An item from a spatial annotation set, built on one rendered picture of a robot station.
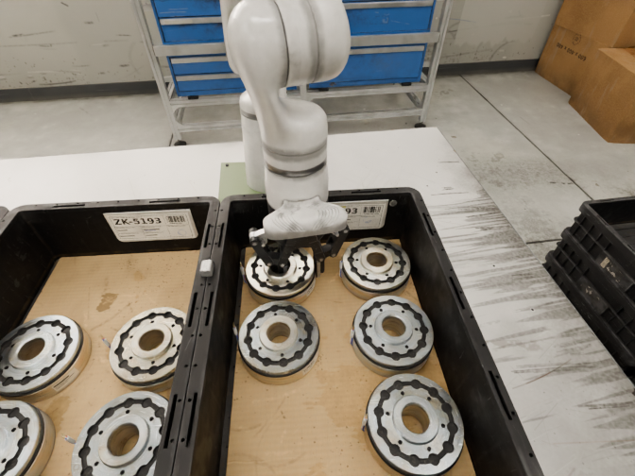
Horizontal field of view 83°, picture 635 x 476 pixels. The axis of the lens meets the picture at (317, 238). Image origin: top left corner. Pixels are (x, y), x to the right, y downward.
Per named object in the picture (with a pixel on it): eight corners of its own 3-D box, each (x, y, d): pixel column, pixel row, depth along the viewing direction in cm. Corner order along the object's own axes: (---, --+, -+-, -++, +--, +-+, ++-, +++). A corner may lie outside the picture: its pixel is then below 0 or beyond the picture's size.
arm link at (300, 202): (266, 244, 38) (259, 198, 33) (257, 180, 45) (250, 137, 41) (349, 231, 39) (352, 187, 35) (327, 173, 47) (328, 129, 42)
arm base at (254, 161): (243, 172, 85) (236, 101, 73) (281, 167, 87) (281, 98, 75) (250, 195, 79) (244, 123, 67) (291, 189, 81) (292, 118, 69)
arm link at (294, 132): (257, 187, 36) (336, 168, 38) (231, 13, 25) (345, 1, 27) (241, 152, 41) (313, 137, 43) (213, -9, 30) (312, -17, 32)
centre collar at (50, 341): (24, 333, 45) (20, 331, 45) (63, 331, 45) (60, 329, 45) (1, 371, 42) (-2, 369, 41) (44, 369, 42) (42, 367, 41)
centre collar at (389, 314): (368, 314, 47) (369, 312, 47) (404, 309, 48) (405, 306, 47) (380, 348, 44) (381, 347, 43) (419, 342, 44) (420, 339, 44)
